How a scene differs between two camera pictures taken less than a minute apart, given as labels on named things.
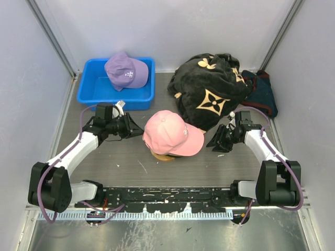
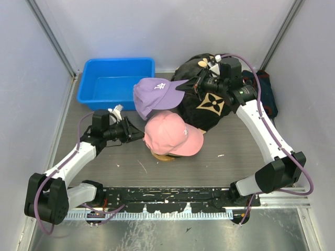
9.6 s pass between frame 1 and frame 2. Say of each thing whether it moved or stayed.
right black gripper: moved
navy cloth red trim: stayed
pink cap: stayed
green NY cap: stayed
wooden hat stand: stayed
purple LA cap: moved
